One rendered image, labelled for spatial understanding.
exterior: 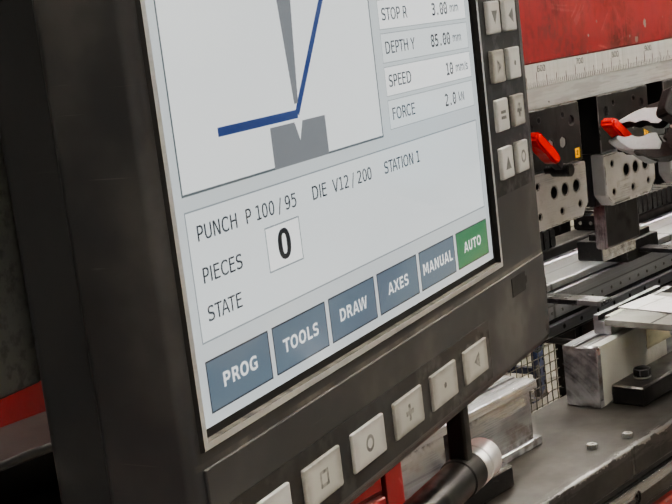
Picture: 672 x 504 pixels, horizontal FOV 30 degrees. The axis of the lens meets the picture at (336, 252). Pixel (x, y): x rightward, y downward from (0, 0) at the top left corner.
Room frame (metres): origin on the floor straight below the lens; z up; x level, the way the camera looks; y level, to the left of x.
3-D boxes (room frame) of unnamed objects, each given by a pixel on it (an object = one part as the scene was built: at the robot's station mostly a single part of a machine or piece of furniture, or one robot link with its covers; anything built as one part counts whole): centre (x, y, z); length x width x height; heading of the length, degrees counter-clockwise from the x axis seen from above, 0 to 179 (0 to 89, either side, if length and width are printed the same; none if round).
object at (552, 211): (1.76, -0.29, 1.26); 0.15 x 0.09 x 0.17; 137
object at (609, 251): (1.93, -0.44, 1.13); 0.10 x 0.02 x 0.10; 137
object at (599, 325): (1.95, -0.46, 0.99); 0.20 x 0.03 x 0.03; 137
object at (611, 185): (1.91, -0.43, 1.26); 0.15 x 0.09 x 0.17; 137
